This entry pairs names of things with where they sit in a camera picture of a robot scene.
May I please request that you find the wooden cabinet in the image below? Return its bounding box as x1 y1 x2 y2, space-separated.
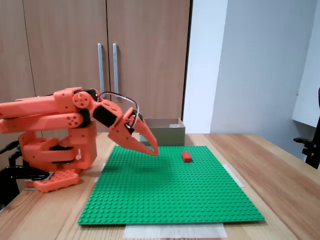
0 0 194 151

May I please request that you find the black table clamp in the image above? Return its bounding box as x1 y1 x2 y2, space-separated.
0 140 52 212

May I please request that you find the open cardboard box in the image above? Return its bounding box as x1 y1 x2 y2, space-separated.
139 117 186 147

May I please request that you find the white board panel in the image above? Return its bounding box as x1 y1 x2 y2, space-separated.
291 0 320 129

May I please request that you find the metal cabinet handle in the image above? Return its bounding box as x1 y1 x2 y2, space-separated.
112 43 120 95
97 43 106 98

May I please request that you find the gripper motor cable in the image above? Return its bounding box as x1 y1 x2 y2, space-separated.
96 91 140 128

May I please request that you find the green lego baseplate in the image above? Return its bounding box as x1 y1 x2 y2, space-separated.
77 145 266 226

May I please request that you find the masking tape strip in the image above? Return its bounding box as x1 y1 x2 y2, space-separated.
124 223 228 240
224 163 246 188
92 163 107 184

